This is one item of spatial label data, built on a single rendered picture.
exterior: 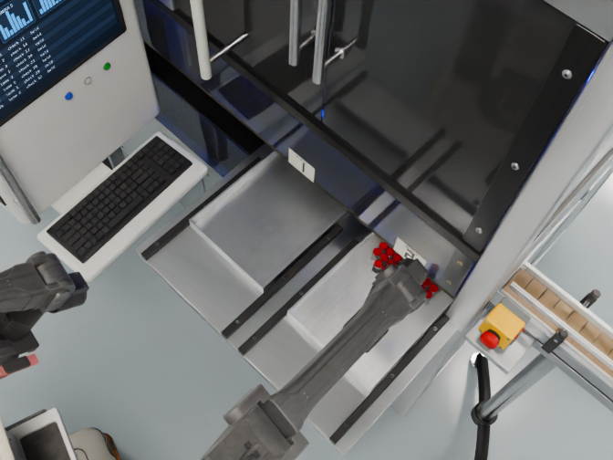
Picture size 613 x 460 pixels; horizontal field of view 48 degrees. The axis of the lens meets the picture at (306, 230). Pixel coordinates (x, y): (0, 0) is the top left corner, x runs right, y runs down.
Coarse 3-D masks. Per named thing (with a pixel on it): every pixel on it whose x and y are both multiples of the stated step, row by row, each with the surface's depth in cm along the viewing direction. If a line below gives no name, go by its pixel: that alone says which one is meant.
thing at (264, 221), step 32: (224, 192) 173; (256, 192) 177; (288, 192) 177; (320, 192) 178; (192, 224) 169; (224, 224) 172; (256, 224) 173; (288, 224) 173; (320, 224) 173; (224, 256) 167; (256, 256) 168; (288, 256) 169
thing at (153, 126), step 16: (144, 128) 236; (160, 128) 224; (128, 144) 264; (208, 176) 220; (608, 176) 229; (192, 192) 244; (592, 192) 216; (576, 208) 189; (560, 224) 177; (544, 240) 174; (528, 256) 172
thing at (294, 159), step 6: (288, 156) 167; (294, 156) 164; (294, 162) 167; (300, 162) 164; (306, 162) 162; (300, 168) 166; (306, 168) 164; (312, 168) 162; (306, 174) 166; (312, 174) 164; (312, 180) 166
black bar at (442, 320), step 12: (444, 324) 161; (432, 336) 159; (420, 348) 157; (408, 360) 156; (396, 372) 154; (384, 384) 153; (372, 396) 152; (360, 408) 150; (348, 420) 149; (336, 432) 148
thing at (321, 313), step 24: (360, 264) 169; (312, 288) 161; (336, 288) 165; (360, 288) 166; (288, 312) 159; (312, 312) 162; (336, 312) 162; (432, 312) 163; (312, 336) 157; (384, 336) 160; (408, 336) 160; (360, 360) 157; (384, 360) 157
